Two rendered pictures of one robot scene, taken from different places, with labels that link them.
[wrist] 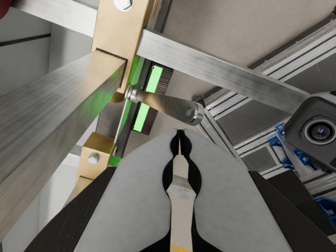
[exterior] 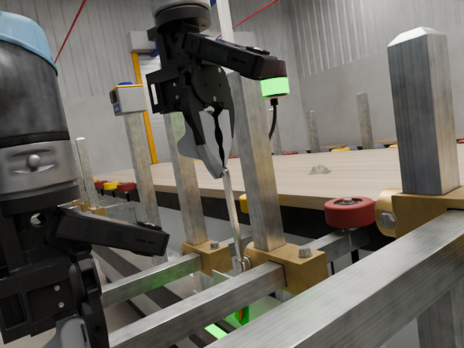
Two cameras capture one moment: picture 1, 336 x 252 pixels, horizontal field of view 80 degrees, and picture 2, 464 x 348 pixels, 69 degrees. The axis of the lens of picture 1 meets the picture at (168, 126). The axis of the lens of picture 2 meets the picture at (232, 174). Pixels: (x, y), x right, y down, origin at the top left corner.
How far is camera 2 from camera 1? 42 cm
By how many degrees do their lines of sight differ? 65
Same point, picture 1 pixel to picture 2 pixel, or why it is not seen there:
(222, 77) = (209, 292)
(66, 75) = (271, 185)
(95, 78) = (264, 197)
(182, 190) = (123, 282)
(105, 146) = (215, 259)
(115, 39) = (285, 250)
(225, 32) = not seen: outside the picture
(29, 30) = not seen: hidden behind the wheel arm
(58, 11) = (319, 242)
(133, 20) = (290, 256)
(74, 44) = not seen: hidden behind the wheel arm
